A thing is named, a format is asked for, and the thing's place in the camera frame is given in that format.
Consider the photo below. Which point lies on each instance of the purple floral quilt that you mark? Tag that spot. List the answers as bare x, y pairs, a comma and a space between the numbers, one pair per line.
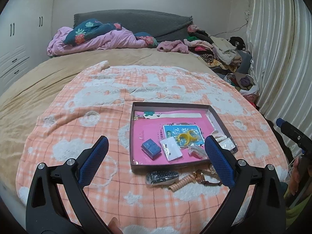
95, 35

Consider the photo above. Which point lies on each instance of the orange plaid cloud blanket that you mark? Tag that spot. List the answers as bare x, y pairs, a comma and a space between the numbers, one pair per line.
98, 102

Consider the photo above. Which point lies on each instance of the white packet in box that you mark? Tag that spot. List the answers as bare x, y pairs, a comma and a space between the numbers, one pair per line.
227, 144

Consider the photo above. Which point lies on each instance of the pink white hair clip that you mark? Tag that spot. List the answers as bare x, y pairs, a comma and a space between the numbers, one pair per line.
218, 136

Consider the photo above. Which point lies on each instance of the clear bag with trinkets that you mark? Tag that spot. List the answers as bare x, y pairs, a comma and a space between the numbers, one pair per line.
197, 151

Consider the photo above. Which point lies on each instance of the pink paper box liner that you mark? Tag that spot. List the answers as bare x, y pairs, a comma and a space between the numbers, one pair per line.
149, 125

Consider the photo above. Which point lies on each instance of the tan bed sheet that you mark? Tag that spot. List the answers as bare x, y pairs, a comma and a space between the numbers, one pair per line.
33, 93

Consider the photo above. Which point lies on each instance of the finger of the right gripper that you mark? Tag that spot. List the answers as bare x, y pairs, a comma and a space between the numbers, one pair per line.
285, 127

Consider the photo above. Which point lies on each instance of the grey shallow cardboard box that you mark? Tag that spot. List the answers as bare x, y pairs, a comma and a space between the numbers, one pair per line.
155, 107

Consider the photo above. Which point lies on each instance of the white earring card bag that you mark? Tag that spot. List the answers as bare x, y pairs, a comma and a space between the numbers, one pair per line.
171, 149

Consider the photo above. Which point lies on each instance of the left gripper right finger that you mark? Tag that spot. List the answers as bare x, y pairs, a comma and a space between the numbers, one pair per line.
254, 203

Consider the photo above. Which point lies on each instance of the person's right hand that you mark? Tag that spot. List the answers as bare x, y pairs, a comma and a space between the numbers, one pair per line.
294, 178

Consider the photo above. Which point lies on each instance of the red strap wristwatch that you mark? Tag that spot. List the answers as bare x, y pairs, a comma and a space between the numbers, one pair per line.
200, 177

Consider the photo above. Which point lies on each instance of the grey headboard cover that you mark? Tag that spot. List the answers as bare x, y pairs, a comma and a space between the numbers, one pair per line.
163, 26

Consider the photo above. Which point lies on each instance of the cream striped curtain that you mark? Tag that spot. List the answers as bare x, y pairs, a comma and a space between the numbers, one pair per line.
279, 37

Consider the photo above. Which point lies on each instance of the person's left hand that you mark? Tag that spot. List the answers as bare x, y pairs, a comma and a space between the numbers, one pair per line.
114, 226

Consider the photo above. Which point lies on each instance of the pile of clothes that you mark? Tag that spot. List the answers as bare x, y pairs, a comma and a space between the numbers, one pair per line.
229, 59

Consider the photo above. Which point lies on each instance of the white wardrobe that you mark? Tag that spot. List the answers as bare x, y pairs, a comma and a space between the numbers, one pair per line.
26, 30

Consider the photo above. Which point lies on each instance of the blue plastic jewelry case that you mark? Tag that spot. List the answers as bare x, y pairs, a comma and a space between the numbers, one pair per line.
151, 149

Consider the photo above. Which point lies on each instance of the black beaded item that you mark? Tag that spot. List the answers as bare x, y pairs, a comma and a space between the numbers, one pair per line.
161, 178

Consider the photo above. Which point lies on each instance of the pink fluffy garment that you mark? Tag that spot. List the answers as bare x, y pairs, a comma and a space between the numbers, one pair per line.
173, 46

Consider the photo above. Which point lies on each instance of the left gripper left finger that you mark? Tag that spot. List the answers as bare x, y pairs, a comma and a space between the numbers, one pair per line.
56, 200

